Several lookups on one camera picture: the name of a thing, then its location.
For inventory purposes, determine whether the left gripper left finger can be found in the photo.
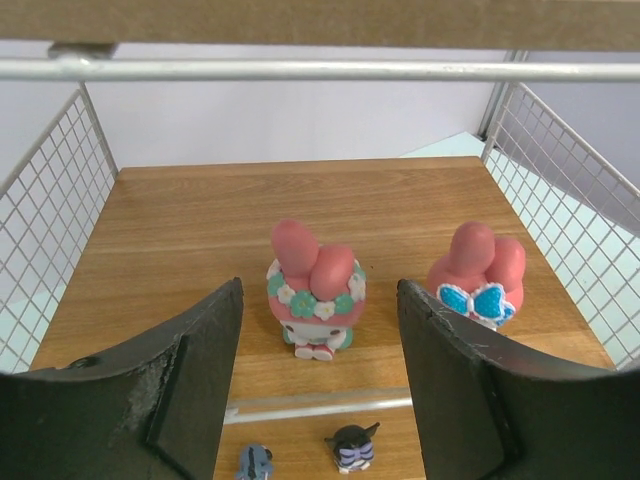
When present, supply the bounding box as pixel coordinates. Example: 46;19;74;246
1;279;243;479

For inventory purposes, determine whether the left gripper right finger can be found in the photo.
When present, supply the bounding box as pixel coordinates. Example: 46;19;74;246
397;279;639;479

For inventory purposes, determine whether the pink bunny blue bow figurine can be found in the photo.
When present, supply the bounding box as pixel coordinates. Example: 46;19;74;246
426;221;526;331

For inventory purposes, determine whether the pink bunny flower crown figurine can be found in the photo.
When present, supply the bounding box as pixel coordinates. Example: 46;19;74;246
266;219;367;362

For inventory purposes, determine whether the small blue lying figurine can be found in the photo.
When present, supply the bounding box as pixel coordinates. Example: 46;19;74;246
235;443;274;480

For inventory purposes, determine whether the black eared purple figurine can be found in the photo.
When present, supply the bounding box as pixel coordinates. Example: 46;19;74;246
324;422;380;474

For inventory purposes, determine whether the white wire three-tier shelf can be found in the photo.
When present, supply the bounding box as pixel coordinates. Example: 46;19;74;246
0;0;640;480

